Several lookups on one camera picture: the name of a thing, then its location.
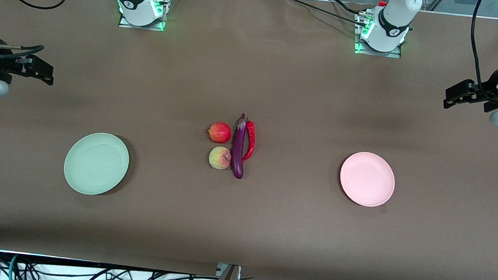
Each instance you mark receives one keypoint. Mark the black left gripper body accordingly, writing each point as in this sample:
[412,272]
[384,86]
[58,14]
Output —
[489,92]

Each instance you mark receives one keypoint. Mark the red apple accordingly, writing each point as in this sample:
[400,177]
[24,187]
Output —
[220,133]

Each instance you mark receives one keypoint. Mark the yellow pink peach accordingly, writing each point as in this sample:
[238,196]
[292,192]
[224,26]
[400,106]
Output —
[219,158]

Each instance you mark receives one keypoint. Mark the purple eggplant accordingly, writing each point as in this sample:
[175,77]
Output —
[238,152]

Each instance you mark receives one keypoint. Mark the red chili pepper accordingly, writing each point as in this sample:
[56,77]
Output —
[251,140]

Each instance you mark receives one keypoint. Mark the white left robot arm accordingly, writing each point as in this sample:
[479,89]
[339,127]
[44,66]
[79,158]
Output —
[394,22]

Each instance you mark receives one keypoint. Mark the pale green plate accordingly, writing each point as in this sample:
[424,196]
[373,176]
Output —
[93,164]

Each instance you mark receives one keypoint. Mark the red connector cap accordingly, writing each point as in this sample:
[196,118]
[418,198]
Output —
[381,3]

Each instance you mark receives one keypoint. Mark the pink plate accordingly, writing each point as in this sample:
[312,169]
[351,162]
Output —
[367,179]

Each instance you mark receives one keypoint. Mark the brown table cover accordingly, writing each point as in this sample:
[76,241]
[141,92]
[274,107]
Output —
[255,68]

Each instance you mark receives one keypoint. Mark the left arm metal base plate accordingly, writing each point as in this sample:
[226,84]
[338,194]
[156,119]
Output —
[360,49]

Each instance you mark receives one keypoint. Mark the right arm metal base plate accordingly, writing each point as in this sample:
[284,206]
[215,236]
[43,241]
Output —
[160,24]

